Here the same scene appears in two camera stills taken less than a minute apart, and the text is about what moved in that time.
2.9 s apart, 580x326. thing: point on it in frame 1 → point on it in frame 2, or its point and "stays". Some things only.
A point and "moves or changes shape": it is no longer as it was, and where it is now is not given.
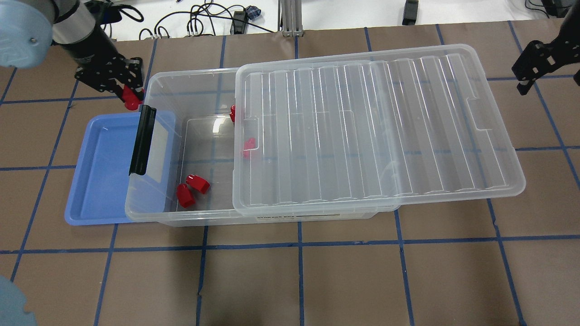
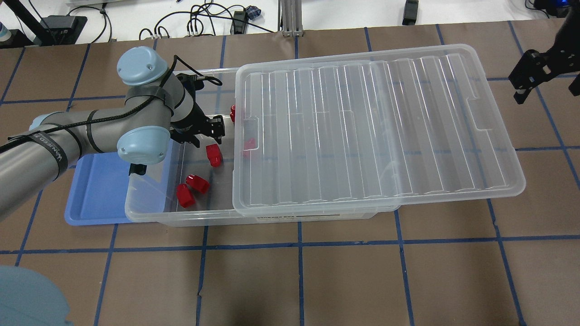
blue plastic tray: x=103 y=192 stays
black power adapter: x=410 y=12 stays
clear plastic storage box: x=189 y=180 stays
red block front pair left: x=184 y=195 stays
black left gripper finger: x=134 y=78 → x=219 y=132
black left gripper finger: x=117 y=89 → x=195 y=141
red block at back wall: x=232 y=113 stays
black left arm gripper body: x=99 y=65 → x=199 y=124
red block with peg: x=132 y=101 moves or changes shape
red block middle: x=248 y=145 stays
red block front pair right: x=198 y=183 stays
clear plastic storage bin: x=392 y=129 stays
